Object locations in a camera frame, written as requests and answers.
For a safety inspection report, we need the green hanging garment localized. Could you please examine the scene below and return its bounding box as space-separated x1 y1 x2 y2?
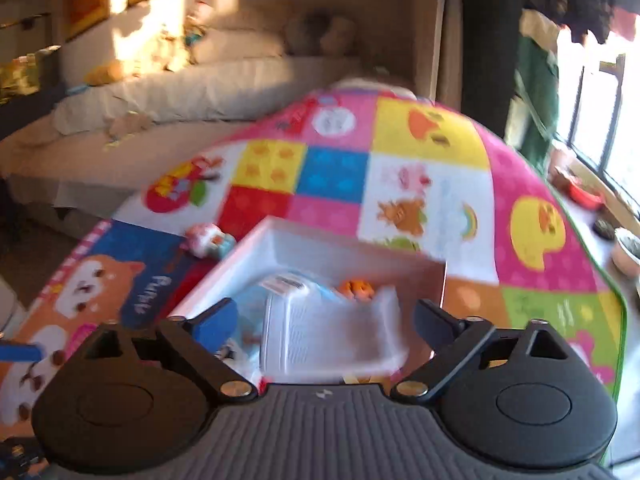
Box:
506 10 560 174

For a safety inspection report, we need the blue wet wipes pack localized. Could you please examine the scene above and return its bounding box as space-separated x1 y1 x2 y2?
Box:
215 272 341 384

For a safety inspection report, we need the colourful cartoon play mat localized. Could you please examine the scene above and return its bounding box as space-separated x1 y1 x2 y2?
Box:
0 86 629 466

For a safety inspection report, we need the red plastic bowl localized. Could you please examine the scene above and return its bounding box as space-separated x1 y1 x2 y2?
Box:
568 180 605 211

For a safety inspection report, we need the beige sofa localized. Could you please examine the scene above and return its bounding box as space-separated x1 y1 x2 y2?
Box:
1 56 361 237

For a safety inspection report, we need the grey plush toy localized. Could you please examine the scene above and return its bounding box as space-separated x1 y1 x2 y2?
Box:
284 9 357 58

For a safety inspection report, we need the clear white plastic pack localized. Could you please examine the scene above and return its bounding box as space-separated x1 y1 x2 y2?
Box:
259 273 408 384

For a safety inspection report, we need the pink white toy figure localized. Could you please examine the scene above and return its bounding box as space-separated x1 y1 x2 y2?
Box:
182 222 236 261

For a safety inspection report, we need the white ceramic bowl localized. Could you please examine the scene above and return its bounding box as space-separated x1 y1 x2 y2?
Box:
611 228 640 278

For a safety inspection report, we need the toy apple half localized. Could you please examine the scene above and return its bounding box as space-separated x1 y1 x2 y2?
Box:
337 280 375 301

